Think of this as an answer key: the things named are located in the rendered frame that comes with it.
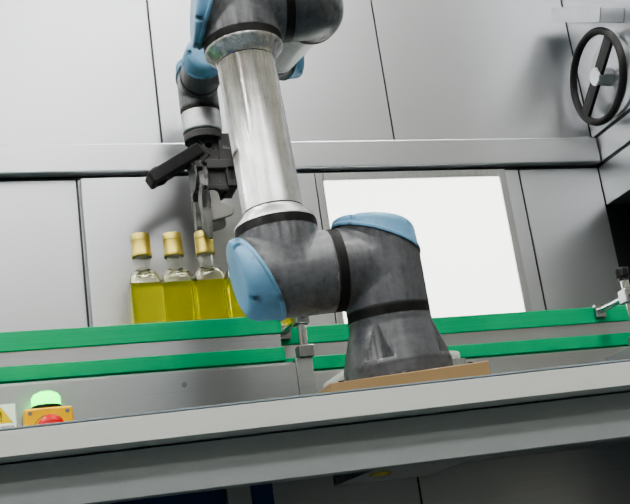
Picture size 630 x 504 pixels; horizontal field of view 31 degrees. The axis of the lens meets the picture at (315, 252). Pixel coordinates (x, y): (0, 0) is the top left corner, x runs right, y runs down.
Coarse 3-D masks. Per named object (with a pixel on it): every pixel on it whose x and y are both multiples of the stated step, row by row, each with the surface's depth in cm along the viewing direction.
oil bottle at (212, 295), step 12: (204, 276) 204; (216, 276) 205; (204, 288) 204; (216, 288) 204; (204, 300) 203; (216, 300) 204; (228, 300) 204; (204, 312) 202; (216, 312) 203; (228, 312) 203
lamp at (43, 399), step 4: (40, 392) 173; (44, 392) 172; (48, 392) 172; (52, 392) 173; (56, 392) 174; (36, 396) 172; (40, 396) 172; (44, 396) 172; (48, 396) 172; (52, 396) 172; (56, 396) 173; (32, 400) 172; (36, 400) 172; (40, 400) 172; (44, 400) 172; (48, 400) 172; (52, 400) 172; (56, 400) 173; (60, 400) 174; (32, 404) 172; (36, 404) 172; (40, 404) 171; (44, 404) 171; (48, 404) 171; (52, 404) 172; (56, 404) 172; (60, 404) 173; (32, 408) 172
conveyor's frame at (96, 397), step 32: (576, 352) 218; (608, 352) 220; (0, 384) 176; (32, 384) 177; (64, 384) 179; (96, 384) 180; (128, 384) 182; (160, 384) 183; (192, 384) 185; (224, 384) 186; (256, 384) 188; (288, 384) 189; (320, 384) 201; (0, 416) 174; (96, 416) 179
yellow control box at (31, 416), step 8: (40, 408) 170; (48, 408) 170; (56, 408) 170; (64, 408) 171; (24, 416) 169; (32, 416) 169; (40, 416) 169; (64, 416) 170; (72, 416) 171; (24, 424) 170; (32, 424) 169
